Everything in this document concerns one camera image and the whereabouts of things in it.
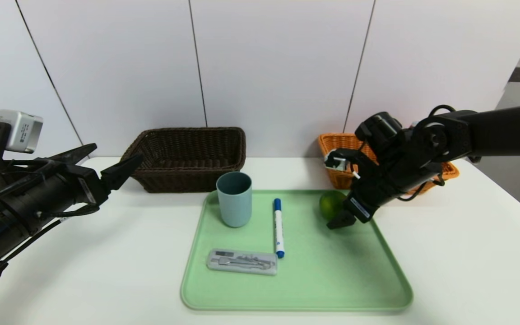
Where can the right black camera bracket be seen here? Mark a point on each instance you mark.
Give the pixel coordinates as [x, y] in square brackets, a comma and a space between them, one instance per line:
[348, 152]

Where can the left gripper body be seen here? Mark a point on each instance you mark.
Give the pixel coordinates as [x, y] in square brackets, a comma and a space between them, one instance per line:
[89, 189]

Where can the dark wall fixture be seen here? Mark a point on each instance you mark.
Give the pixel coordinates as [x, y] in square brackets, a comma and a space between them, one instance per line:
[518, 74]

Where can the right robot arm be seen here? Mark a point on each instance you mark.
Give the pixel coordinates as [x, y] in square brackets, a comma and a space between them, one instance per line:
[490, 135]

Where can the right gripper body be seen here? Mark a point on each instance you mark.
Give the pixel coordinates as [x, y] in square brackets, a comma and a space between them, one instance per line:
[359, 208]

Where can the blue-grey plastic cup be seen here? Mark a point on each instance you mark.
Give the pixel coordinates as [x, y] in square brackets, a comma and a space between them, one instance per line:
[235, 207]

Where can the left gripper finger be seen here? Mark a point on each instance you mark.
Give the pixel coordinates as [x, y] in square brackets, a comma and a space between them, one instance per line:
[72, 156]
[120, 176]

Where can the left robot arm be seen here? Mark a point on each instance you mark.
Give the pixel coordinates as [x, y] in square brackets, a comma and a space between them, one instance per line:
[2, 221]

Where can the light green plastic tray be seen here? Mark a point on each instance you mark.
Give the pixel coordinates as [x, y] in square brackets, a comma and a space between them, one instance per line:
[314, 271]

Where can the silver drawing compass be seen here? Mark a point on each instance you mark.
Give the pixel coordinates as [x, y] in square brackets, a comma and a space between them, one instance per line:
[242, 261]

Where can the clear plastic compass case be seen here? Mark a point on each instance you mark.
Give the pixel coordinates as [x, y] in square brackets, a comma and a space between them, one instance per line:
[260, 268]

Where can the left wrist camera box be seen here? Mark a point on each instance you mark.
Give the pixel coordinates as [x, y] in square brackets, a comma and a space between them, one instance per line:
[20, 131]

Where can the green lime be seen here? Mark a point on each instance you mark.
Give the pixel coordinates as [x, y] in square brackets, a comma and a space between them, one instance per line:
[332, 203]

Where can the white marker with blue cap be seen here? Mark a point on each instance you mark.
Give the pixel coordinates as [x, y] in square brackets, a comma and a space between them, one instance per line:
[279, 230]

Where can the orange wicker basket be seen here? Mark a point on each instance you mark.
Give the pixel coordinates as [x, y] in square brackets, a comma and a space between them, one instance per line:
[341, 144]

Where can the dark brown wicker basket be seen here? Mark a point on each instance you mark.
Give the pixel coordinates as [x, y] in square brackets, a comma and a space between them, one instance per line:
[183, 180]

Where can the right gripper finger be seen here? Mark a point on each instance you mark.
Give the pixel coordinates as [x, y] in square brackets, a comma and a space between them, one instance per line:
[342, 220]

